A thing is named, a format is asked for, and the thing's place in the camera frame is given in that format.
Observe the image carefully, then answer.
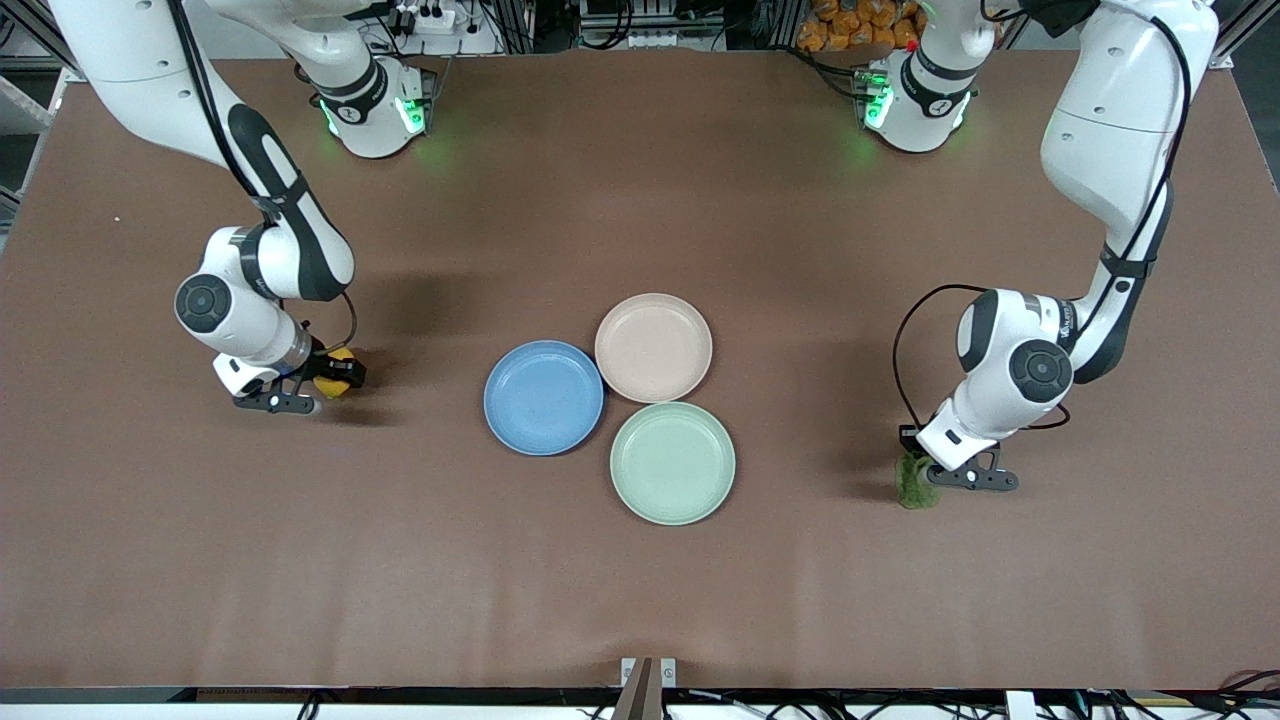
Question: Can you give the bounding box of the white power strip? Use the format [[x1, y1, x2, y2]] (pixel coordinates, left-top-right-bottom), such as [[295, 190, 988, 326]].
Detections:
[[385, 0, 458, 33]]

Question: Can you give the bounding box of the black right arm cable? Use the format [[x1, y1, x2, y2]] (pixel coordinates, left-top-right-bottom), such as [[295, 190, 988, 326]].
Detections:
[[165, 0, 359, 351]]

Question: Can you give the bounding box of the grey metal table bracket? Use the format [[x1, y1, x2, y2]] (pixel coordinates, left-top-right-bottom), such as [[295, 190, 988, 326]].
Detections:
[[620, 657, 678, 720]]

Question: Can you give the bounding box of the light green round plate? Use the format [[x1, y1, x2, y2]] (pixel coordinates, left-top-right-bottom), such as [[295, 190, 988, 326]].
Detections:
[[610, 402, 736, 526]]

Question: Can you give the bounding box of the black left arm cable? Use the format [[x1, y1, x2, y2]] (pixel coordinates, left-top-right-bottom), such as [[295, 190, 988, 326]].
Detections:
[[892, 0, 1193, 433]]

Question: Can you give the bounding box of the bag of oranges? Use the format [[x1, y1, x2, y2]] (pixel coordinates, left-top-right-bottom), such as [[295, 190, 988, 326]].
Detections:
[[797, 0, 923, 53]]

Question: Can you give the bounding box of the blue round plate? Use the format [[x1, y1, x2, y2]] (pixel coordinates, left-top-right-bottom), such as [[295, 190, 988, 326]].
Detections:
[[484, 340, 605, 457]]

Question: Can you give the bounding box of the beige pink round plate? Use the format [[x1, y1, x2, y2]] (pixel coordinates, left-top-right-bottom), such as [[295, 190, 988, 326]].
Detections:
[[595, 293, 713, 404]]

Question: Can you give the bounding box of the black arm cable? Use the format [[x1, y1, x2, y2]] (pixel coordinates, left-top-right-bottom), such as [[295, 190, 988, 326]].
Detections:
[[165, 0, 359, 351], [892, 0, 1193, 433]]

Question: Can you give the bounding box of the green lettuce leaf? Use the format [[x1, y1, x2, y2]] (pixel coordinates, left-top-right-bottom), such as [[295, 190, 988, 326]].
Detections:
[[894, 450, 942, 511]]

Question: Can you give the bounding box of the black floor cable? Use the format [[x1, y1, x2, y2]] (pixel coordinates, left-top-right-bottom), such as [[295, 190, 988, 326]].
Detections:
[[1215, 668, 1280, 703]]

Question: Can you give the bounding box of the yellow lemon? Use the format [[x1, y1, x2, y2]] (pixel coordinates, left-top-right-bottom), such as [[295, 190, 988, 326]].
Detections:
[[312, 346, 358, 400]]

